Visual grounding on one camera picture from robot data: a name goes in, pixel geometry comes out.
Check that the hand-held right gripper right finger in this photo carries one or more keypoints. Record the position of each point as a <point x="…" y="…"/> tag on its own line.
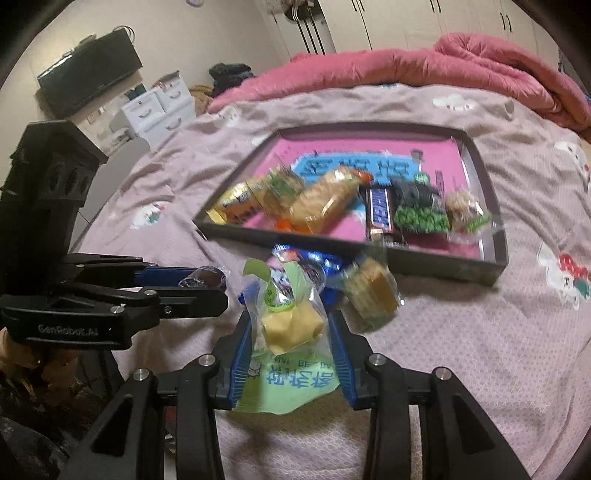
<point x="341" y="364"/>

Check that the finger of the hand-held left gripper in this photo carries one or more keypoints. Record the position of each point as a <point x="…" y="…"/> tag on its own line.
<point x="194" y="304"/>
<point x="159" y="275"/>

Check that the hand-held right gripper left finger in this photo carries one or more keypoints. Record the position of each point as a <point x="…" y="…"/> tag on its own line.
<point x="242" y="350"/>

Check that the small brown snack packet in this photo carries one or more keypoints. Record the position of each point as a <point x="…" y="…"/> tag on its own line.
<point x="207" y="277"/>

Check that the light green pastry packet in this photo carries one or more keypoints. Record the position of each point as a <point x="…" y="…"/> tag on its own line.
<point x="286" y="332"/>

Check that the yellow blue snack packet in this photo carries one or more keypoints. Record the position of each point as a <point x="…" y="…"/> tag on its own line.
<point x="235" y="203"/>

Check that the dark shallow tray box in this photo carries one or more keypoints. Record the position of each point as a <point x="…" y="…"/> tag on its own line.
<point x="438" y="264"/>

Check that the brown chocolate bar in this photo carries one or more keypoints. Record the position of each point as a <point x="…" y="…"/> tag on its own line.
<point x="381" y="212"/>

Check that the orange yellow biscuit packet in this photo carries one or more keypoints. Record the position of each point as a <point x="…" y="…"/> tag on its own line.
<point x="323" y="201"/>

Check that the black green snack packet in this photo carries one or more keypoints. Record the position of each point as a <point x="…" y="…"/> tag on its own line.
<point x="420" y="207"/>

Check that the clear yellow biscuit packet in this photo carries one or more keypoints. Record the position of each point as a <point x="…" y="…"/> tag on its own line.
<point x="374" y="290"/>

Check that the blue white snack packet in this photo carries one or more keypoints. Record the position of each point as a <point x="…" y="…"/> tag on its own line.
<point x="323" y="267"/>

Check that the printed pink blanket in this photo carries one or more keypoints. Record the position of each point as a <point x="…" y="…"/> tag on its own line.
<point x="461" y="346"/>

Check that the black television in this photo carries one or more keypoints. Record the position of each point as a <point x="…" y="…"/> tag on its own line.
<point x="87" y="74"/>

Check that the white drawer cabinet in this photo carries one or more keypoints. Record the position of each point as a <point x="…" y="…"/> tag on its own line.
<point x="157" y="110"/>

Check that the brown plush blanket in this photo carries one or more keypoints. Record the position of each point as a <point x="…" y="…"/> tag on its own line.
<point x="201" y="97"/>

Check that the dark patterned clothing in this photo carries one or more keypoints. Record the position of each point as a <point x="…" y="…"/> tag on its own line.
<point x="37" y="415"/>

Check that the clear nut candy packet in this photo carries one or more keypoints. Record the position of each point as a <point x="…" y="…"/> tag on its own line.
<point x="464" y="205"/>

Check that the dark clothes pile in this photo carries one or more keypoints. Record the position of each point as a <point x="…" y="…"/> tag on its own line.
<point x="228" y="74"/>

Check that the pink book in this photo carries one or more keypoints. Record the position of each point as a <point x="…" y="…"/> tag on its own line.
<point x="351" y="146"/>

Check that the hanging bags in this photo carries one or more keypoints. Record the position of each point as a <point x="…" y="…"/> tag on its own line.
<point x="295" y="7"/>

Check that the pink quilt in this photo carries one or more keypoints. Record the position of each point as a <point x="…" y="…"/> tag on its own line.
<point x="392" y="64"/>

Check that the white wardrobe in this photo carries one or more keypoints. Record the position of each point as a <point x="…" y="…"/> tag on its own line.
<point x="392" y="23"/>

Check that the round wall clock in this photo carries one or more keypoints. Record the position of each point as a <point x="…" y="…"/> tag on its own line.
<point x="196" y="2"/>

